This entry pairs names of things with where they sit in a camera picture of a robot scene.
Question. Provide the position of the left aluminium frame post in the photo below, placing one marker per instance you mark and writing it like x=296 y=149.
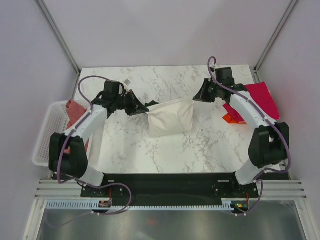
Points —
x=58 y=35

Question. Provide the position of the folded orange t-shirt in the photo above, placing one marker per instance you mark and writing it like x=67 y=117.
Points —
x=228 y=118

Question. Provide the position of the folded magenta t-shirt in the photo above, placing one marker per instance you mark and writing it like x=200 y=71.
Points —
x=261 y=95

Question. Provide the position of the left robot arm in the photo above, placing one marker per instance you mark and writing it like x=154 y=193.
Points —
x=67 y=150

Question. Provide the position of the right aluminium frame post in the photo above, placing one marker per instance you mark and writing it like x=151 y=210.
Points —
x=276 y=33

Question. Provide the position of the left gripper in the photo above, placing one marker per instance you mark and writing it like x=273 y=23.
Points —
x=136 y=106

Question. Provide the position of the aluminium frame post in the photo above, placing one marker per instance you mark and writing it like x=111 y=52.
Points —
x=276 y=33
x=58 y=35

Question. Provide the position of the white slotted cable duct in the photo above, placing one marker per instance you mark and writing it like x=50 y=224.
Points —
x=99 y=205

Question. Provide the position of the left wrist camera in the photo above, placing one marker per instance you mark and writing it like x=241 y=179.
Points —
x=127 y=82

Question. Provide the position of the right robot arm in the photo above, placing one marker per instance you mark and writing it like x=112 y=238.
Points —
x=270 y=140

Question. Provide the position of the white plastic basket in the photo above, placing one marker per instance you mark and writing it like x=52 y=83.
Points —
x=56 y=121

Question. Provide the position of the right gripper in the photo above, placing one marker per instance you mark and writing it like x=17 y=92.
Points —
x=202 y=96

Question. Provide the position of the salmon pink t-shirt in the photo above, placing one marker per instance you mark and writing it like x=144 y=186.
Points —
x=74 y=112

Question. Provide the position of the white green-sleeved Charlie Brown t-shirt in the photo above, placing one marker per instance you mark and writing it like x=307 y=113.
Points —
x=171 y=118

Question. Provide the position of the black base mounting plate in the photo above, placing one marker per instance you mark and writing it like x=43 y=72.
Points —
x=174 y=188

